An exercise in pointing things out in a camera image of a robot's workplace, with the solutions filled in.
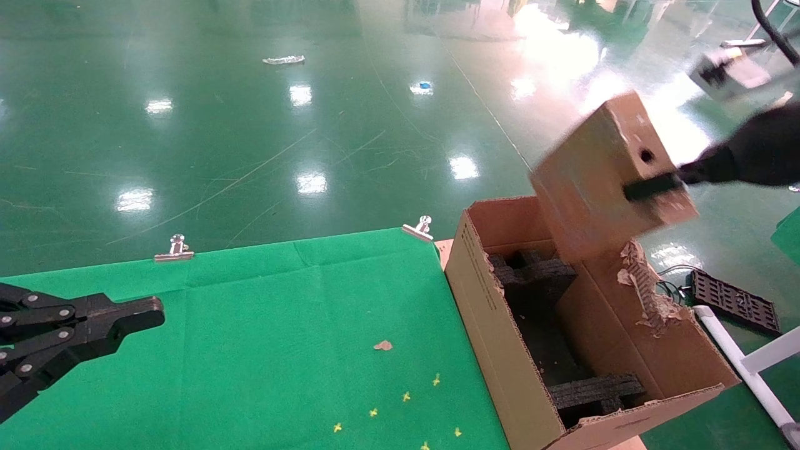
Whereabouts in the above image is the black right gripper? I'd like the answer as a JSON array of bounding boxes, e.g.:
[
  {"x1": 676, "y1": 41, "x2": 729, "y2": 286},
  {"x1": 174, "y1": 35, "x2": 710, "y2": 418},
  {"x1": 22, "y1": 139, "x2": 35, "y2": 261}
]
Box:
[{"x1": 625, "y1": 103, "x2": 800, "y2": 202}]

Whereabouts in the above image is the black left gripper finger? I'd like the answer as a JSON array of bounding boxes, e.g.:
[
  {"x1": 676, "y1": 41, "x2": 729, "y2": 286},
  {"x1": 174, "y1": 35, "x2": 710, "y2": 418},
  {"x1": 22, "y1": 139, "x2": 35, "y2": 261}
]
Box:
[
  {"x1": 0, "y1": 284, "x2": 165, "y2": 339},
  {"x1": 0, "y1": 322, "x2": 160, "y2": 424}
]

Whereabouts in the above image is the small brown cardboard box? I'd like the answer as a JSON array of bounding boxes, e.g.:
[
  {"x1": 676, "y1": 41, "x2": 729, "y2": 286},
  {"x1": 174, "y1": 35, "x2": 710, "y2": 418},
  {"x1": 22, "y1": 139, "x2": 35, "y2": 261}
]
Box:
[{"x1": 530, "y1": 91, "x2": 699, "y2": 262}]

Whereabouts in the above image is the large open cardboard carton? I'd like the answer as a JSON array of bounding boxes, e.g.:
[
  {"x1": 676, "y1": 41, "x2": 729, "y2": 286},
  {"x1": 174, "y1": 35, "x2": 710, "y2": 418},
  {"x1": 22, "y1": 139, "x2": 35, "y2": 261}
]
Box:
[{"x1": 444, "y1": 196, "x2": 741, "y2": 450}]

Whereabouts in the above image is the silver binder clip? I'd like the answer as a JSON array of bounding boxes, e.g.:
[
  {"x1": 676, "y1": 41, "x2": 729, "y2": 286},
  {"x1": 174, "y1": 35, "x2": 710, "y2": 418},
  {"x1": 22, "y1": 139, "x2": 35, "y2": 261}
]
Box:
[
  {"x1": 155, "y1": 234, "x2": 194, "y2": 262},
  {"x1": 402, "y1": 216, "x2": 434, "y2": 243}
]

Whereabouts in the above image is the black plastic grid tray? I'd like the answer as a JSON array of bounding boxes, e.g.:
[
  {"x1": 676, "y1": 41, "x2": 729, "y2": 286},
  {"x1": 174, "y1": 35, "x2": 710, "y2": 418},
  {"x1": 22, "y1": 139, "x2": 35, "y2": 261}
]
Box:
[{"x1": 689, "y1": 269, "x2": 782, "y2": 336}]

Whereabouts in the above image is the green table cloth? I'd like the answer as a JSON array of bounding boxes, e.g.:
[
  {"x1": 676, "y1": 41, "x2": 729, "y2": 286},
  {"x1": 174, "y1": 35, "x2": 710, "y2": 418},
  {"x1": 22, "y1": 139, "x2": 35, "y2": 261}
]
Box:
[{"x1": 0, "y1": 228, "x2": 510, "y2": 450}]

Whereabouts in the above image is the green cloth covered table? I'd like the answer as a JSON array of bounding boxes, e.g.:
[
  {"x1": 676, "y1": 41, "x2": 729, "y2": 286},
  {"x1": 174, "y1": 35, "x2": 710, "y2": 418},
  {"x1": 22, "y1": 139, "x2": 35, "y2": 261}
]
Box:
[{"x1": 771, "y1": 208, "x2": 800, "y2": 264}]

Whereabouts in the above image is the thin floor cable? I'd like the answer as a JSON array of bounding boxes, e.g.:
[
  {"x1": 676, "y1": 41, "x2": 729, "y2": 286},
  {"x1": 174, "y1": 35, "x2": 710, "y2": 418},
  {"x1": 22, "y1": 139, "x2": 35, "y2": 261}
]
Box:
[{"x1": 655, "y1": 265, "x2": 694, "y2": 306}]

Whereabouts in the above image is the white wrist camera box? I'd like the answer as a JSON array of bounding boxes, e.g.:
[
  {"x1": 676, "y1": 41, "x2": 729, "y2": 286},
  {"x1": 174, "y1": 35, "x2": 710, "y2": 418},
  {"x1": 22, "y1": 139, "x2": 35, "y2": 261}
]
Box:
[{"x1": 689, "y1": 49, "x2": 771, "y2": 101}]

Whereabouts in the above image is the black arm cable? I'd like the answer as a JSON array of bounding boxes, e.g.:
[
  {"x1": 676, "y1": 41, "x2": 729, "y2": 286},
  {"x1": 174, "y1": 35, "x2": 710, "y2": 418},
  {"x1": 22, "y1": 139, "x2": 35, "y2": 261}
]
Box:
[{"x1": 750, "y1": 0, "x2": 800, "y2": 66}]

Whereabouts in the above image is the white table leg frame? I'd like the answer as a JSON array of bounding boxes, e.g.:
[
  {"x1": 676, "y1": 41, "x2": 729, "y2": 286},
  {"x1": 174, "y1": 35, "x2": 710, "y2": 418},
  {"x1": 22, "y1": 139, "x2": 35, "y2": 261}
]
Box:
[{"x1": 692, "y1": 305, "x2": 800, "y2": 450}]

